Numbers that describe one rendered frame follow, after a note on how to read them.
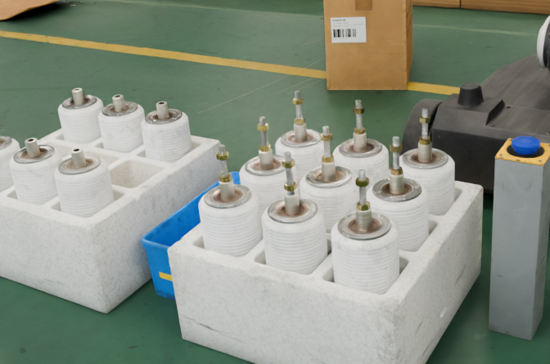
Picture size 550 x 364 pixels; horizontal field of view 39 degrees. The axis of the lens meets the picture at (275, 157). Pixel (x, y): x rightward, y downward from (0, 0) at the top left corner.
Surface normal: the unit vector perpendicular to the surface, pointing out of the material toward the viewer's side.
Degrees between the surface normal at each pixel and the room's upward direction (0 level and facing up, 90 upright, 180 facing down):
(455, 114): 45
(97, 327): 0
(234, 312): 90
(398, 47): 90
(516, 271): 90
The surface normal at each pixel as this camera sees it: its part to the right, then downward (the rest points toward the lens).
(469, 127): -0.45, -0.34
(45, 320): -0.08, -0.90
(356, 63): -0.22, 0.41
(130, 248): 0.85, 0.16
